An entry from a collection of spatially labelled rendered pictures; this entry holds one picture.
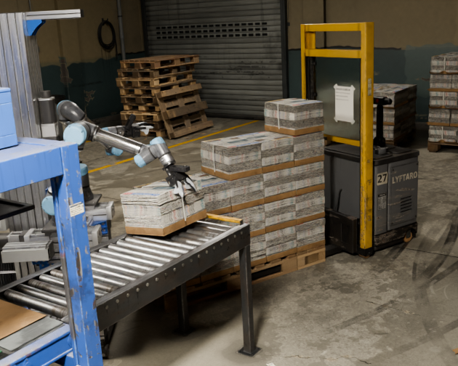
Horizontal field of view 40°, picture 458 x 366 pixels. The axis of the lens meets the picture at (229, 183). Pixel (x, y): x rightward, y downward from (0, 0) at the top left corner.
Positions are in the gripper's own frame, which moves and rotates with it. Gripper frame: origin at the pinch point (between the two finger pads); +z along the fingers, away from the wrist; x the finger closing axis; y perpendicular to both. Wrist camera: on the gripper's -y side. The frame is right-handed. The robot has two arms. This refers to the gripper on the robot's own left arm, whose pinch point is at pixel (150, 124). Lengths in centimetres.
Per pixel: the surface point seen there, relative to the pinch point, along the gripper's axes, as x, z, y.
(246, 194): 43, 56, 48
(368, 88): 42, 158, -20
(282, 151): 36, 89, 22
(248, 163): 40, 58, 25
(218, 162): 28, 40, 25
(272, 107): 5, 98, -3
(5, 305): 156, -124, 23
